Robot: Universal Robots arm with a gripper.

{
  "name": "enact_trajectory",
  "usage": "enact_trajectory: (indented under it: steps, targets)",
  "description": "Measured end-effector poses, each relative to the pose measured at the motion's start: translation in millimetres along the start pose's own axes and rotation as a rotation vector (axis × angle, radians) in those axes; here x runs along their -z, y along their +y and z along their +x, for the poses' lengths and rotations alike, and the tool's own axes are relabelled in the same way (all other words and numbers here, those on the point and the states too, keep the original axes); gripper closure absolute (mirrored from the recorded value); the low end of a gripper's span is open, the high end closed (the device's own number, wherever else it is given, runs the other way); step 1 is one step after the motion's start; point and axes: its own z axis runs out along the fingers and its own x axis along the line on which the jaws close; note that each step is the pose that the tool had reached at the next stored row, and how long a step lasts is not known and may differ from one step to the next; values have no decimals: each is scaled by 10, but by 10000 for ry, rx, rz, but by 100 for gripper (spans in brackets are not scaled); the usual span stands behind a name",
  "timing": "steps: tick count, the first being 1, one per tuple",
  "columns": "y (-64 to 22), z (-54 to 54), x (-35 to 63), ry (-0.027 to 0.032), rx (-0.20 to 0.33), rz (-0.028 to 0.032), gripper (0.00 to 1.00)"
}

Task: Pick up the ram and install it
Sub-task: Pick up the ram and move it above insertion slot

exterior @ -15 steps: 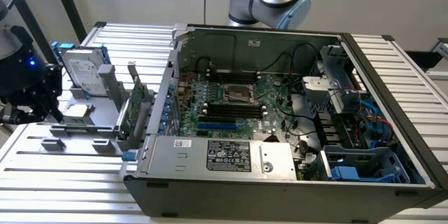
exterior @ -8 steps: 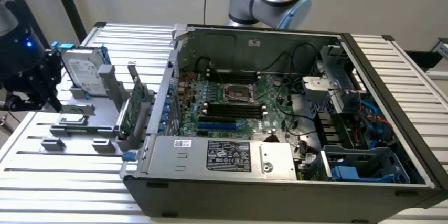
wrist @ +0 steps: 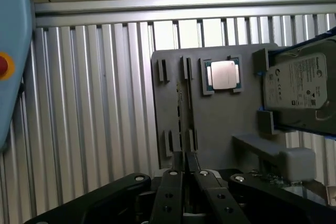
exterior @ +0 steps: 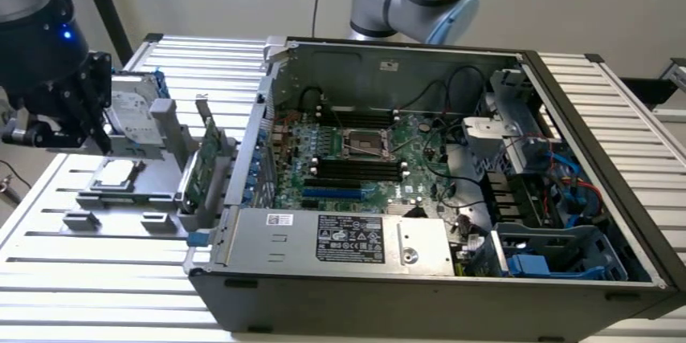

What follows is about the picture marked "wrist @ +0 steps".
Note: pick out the light blue teach pendant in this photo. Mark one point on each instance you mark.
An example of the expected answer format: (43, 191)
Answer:
(13, 24)

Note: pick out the grey parts rack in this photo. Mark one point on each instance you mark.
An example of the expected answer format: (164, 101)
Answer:
(225, 119)

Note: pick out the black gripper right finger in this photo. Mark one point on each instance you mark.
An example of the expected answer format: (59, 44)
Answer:
(218, 197)

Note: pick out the silver hard disk drive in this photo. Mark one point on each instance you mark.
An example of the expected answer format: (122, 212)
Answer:
(296, 82)

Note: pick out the silver CPU chip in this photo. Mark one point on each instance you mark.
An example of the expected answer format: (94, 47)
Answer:
(223, 75)

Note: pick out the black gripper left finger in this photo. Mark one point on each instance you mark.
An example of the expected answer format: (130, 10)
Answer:
(168, 197)

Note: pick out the aluminium table frame rail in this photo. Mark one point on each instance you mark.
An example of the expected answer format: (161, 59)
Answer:
(157, 6)

